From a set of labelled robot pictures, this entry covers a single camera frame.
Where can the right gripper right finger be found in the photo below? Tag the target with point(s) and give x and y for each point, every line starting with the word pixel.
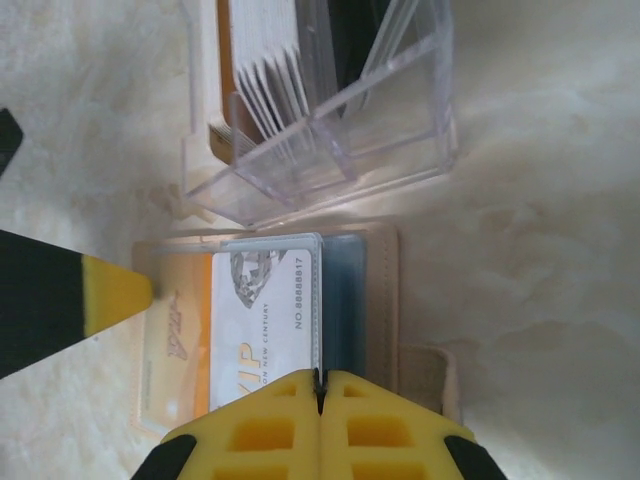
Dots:
pixel 390 440

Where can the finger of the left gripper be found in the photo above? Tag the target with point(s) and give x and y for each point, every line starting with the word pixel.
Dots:
pixel 50 305
pixel 9 142

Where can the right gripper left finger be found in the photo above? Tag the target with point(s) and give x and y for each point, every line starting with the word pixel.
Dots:
pixel 260 440

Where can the white VIP card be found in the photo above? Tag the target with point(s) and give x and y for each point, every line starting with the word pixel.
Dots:
pixel 270 320

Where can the gold VIP card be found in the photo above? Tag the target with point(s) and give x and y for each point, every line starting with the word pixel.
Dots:
pixel 185 320

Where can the beige card holder wallet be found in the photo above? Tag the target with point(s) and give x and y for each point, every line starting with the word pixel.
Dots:
pixel 380 300

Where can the clear acrylic card box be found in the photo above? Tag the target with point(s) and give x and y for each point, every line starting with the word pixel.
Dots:
pixel 380 150

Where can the orange card stack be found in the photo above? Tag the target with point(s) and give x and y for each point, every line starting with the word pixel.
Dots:
pixel 222 100

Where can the grey card stack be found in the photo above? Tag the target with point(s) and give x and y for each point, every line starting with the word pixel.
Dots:
pixel 272 75

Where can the black card stack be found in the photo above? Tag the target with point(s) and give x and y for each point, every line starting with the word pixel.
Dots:
pixel 350 45

